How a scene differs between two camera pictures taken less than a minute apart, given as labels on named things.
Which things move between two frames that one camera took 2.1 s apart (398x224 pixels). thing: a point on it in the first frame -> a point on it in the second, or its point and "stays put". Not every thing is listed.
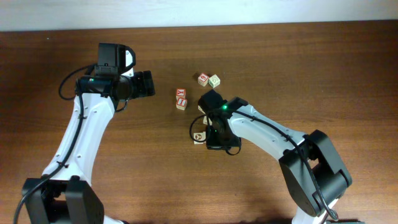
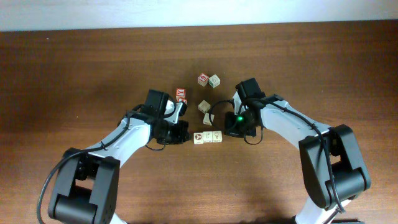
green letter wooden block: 214,81 stays put
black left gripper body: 140,85 -> 170,132
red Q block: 199,136 stays put
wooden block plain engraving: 205,121 stays put
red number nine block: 203,79 stays put
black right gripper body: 210,99 -> 232,129
